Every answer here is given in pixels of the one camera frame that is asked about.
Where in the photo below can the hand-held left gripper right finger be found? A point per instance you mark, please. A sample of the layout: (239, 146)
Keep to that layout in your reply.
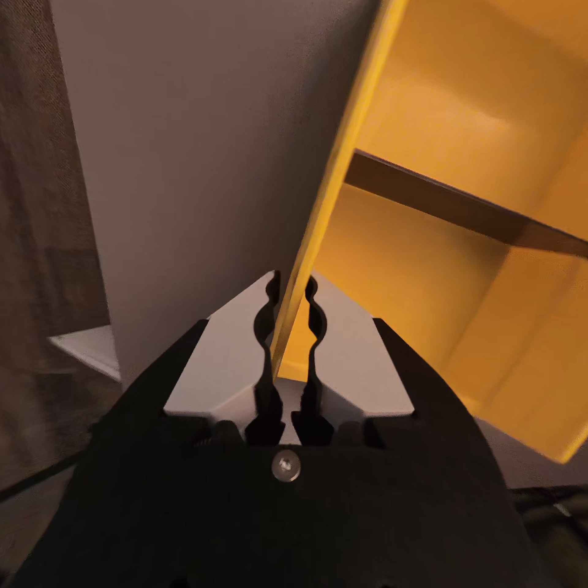
(358, 367)

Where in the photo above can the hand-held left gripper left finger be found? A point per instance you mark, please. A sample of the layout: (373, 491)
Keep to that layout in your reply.
(216, 367)

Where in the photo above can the yellow divided plastic bin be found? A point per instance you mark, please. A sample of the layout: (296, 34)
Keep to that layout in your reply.
(436, 115)

